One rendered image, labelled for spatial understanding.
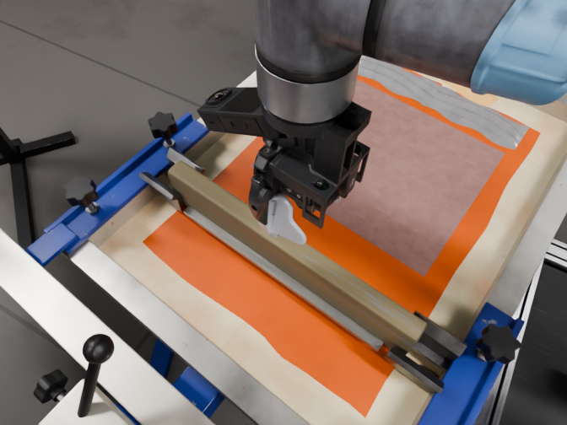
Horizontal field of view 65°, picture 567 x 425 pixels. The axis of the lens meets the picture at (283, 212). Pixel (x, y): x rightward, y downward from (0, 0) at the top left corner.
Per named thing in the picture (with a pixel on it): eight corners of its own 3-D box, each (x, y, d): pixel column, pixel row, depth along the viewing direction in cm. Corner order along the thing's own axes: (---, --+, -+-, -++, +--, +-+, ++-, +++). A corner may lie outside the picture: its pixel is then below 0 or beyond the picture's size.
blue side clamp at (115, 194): (194, 137, 83) (187, 110, 77) (214, 151, 81) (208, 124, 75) (62, 251, 70) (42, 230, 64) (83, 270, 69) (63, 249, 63)
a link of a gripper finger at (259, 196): (256, 234, 46) (264, 174, 39) (245, 225, 47) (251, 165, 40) (283, 208, 49) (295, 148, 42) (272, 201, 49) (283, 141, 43)
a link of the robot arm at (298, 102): (232, 52, 31) (302, -3, 34) (238, 101, 35) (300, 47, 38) (321, 100, 28) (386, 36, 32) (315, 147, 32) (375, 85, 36)
